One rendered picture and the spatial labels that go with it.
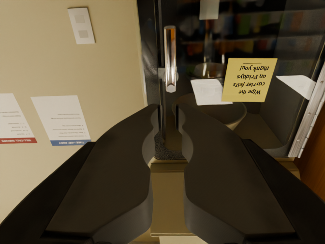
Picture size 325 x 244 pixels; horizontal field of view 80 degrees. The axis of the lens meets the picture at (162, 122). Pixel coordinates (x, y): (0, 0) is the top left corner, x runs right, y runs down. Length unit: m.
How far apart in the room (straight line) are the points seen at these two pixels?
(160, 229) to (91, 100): 0.63
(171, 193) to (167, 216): 0.05
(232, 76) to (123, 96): 0.59
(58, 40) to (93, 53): 0.13
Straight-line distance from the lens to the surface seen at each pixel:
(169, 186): 0.44
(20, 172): 1.41
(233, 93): 0.36
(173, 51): 0.27
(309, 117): 0.45
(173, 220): 0.46
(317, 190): 0.57
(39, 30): 0.90
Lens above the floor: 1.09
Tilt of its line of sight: 32 degrees up
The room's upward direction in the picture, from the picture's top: 177 degrees clockwise
